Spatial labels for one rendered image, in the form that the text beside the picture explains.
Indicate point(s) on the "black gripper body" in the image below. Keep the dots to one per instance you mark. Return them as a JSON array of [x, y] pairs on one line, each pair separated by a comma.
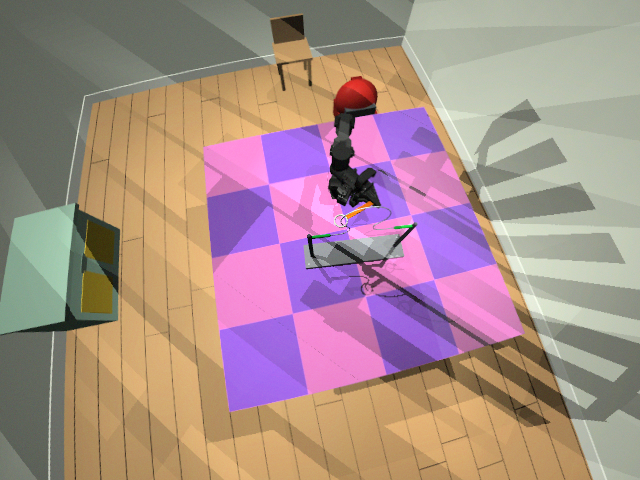
[[360, 181]]

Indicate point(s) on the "orange handle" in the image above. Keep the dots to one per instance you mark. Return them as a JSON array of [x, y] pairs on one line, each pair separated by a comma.
[[368, 204]]

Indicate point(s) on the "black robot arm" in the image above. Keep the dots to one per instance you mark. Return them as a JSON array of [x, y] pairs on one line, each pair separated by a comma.
[[341, 151]]

